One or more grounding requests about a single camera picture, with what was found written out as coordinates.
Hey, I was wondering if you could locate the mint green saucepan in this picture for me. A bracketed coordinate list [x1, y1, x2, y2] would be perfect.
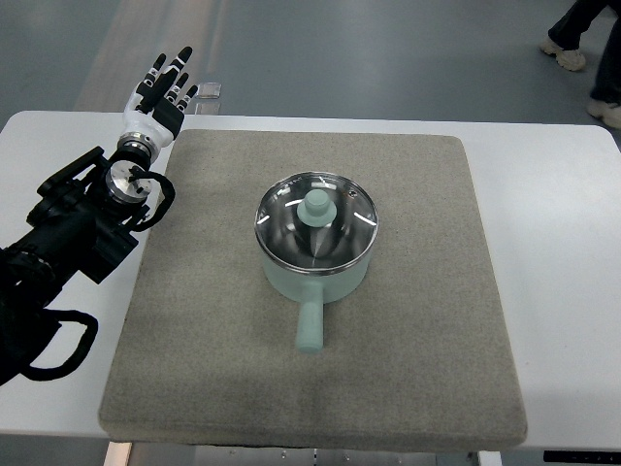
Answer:
[259, 247, 373, 354]

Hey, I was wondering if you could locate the person right leg shoe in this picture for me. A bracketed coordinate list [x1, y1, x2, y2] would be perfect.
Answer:
[587, 18, 620, 129]

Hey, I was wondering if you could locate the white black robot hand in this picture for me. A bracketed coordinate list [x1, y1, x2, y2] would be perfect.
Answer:
[122, 47, 198, 152]

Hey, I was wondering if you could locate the black label strip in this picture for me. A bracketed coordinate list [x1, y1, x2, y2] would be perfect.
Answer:
[543, 450, 621, 465]

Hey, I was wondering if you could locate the grey felt mat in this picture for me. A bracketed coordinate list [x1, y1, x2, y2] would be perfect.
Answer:
[98, 130, 528, 452]

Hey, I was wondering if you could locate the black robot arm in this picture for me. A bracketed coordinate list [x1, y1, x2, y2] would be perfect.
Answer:
[1, 131, 176, 383]

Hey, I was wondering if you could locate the person leg shoe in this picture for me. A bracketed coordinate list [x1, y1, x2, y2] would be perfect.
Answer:
[539, 0, 620, 72]
[587, 18, 620, 129]

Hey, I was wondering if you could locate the person left leg shoe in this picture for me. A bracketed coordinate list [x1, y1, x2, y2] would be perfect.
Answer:
[539, 0, 620, 72]

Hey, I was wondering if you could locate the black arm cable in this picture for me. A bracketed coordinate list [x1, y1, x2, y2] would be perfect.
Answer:
[18, 309, 100, 383]

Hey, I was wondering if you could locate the glass lid green knob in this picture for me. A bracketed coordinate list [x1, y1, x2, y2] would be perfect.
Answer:
[254, 171, 379, 275]

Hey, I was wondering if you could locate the clear floor marker plate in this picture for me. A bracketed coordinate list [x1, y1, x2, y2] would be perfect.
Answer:
[196, 83, 221, 99]

